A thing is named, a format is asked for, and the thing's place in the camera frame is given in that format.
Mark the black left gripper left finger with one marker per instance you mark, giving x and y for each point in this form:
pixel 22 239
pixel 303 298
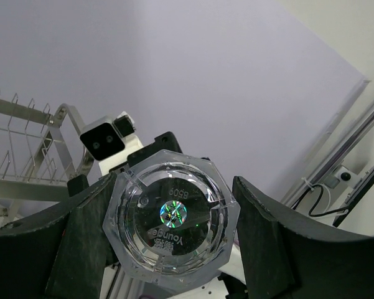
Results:
pixel 60 252

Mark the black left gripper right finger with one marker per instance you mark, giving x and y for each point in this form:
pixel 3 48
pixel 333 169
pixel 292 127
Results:
pixel 288 255

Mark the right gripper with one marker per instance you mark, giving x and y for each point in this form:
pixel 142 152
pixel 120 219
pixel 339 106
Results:
pixel 78 181

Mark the clear plastic glass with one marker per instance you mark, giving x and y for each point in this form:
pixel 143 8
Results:
pixel 171 220

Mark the stainless steel dish rack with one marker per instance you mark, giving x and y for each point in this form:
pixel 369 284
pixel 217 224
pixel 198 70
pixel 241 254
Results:
pixel 35 161

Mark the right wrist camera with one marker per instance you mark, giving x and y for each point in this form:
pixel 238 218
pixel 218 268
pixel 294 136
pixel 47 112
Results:
pixel 111 140

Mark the aluminium frame with black cable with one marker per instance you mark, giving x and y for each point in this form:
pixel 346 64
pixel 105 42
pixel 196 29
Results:
pixel 331 172

